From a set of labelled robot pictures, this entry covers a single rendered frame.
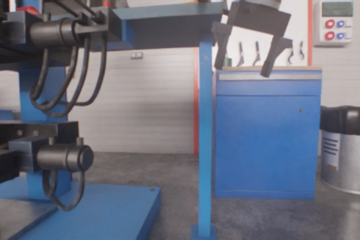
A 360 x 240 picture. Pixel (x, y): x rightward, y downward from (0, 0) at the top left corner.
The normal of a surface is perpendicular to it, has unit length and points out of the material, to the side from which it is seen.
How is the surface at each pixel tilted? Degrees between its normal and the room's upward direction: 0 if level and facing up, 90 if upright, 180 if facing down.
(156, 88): 90
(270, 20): 114
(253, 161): 90
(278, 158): 90
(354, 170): 93
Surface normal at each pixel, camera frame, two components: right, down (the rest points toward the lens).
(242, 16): 0.13, 0.48
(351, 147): -0.75, 0.11
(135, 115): -0.11, 0.08
